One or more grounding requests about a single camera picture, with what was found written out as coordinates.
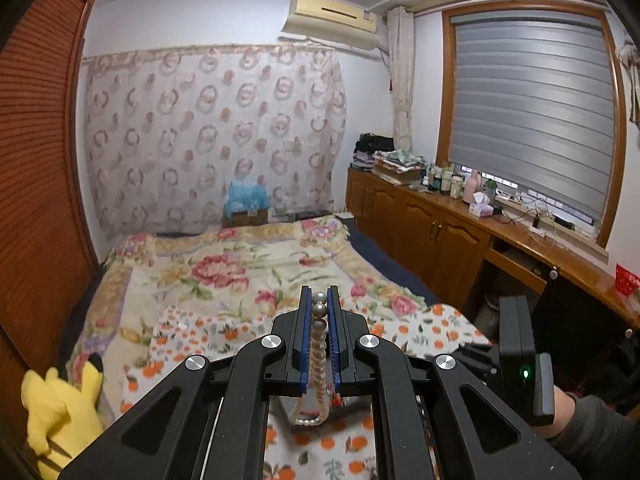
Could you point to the grey trash bin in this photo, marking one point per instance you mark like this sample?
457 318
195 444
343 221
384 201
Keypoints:
487 310

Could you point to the grey window blind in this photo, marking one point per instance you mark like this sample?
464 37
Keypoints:
530 110

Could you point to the orange fruit print cloth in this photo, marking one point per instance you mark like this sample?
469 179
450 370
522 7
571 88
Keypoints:
210 330

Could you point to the pile of plaid cloths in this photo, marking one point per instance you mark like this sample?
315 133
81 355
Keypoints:
400 165

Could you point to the pink bottle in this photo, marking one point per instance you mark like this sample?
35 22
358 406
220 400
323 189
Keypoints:
472 187

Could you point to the pink tissue box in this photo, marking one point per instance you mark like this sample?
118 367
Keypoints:
481 206

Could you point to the beige air conditioner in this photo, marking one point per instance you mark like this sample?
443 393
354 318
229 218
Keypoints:
325 20

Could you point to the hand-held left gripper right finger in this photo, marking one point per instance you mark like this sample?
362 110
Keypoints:
335 360

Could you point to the beige side curtain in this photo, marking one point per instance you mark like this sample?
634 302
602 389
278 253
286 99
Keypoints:
402 85
632 85

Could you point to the red patterned bag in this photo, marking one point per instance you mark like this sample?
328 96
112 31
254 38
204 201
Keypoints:
627 285

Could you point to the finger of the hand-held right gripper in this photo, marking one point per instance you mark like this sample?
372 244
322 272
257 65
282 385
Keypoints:
480 357

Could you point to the wooden slatted wardrobe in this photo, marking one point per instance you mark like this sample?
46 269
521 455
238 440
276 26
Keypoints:
40 160

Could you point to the dark blue bed sheet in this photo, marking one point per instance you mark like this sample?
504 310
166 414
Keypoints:
390 265

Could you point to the wooden cabinet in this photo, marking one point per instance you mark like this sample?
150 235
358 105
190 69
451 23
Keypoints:
425 225

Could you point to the small cardboard box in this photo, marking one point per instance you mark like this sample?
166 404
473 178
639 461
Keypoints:
245 217

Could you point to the circle patterned curtain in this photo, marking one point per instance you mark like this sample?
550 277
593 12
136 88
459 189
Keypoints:
200 135

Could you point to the blue plastic wrap bundle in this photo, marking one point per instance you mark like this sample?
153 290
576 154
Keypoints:
247 195

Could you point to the person's right forearm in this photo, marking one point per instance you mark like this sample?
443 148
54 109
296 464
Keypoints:
595 435

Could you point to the group of cosmetic bottles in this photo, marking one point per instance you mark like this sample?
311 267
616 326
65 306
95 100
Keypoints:
445 180

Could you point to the floral blanket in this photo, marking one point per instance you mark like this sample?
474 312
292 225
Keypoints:
225 270

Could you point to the yellow plush toy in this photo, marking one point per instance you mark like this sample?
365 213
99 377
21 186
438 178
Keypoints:
55 410

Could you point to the small potted plant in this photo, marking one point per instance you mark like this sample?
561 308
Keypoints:
491 187

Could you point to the white power strip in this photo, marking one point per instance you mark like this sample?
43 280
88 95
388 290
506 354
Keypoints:
542 232

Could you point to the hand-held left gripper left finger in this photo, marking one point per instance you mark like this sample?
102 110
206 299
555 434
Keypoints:
301 360

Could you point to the wooden window frame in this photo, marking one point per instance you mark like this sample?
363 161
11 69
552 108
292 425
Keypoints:
442 110

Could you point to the stack of dark clothes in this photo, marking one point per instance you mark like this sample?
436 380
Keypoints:
372 147

